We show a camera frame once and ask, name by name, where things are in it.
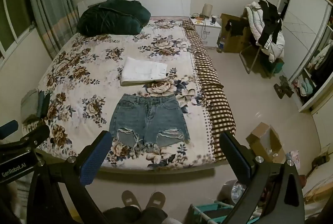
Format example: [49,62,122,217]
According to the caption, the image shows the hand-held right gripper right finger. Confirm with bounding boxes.
[219,131,305,224]

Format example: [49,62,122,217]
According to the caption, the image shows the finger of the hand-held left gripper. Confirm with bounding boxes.
[0,120,19,140]
[2,124,50,154]

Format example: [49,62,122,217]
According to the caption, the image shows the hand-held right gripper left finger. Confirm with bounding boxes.
[26,130,113,224]

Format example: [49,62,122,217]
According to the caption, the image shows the blue denim shorts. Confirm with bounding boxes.
[109,94,191,153]

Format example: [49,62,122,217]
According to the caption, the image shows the folded white pants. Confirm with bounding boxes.
[120,57,169,86]

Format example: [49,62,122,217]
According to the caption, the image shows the folded grey clothes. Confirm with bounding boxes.
[20,89,51,121]

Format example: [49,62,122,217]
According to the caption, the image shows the trash bin with bag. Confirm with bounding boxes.
[217,179,247,205]

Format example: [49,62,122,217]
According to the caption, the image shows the open cardboard box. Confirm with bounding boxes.
[246,122,286,163]

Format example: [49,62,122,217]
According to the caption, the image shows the grey slipper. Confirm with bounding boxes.
[121,190,142,210]
[145,191,167,210]

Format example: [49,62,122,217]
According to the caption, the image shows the teal storage rack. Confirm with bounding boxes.
[190,200,235,224]

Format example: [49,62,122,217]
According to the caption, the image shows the brown checked bedsheet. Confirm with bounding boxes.
[181,20,236,162]

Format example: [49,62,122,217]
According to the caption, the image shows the person's legs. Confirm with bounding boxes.
[102,204,170,224]

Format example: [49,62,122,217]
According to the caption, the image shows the bed with floral sheet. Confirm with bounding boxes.
[22,18,216,171]

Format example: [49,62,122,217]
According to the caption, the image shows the window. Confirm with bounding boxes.
[0,0,37,59]

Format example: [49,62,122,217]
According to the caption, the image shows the brown cardboard box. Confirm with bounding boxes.
[217,14,255,54]

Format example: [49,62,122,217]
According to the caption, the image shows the white nightstand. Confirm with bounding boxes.
[189,14,222,48]

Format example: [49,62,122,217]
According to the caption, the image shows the black cloth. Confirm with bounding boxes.
[225,18,251,37]

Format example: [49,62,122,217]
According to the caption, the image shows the green striped curtain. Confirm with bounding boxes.
[25,0,79,58]

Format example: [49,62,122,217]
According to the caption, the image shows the chair piled with clothes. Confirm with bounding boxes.
[244,1,286,63]

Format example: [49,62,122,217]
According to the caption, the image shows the dark green duvet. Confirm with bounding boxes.
[76,0,152,37]

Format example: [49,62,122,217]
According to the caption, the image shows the black striped garment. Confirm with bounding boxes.
[257,0,283,50]

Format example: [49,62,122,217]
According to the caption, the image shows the beige table lamp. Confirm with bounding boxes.
[202,3,214,19]

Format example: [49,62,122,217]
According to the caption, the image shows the white wardrobe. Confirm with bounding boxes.
[276,0,333,113]

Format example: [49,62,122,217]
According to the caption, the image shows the white bed headboard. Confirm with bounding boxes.
[77,0,192,19]

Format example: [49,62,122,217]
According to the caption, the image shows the metal frame chair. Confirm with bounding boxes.
[239,40,285,78]

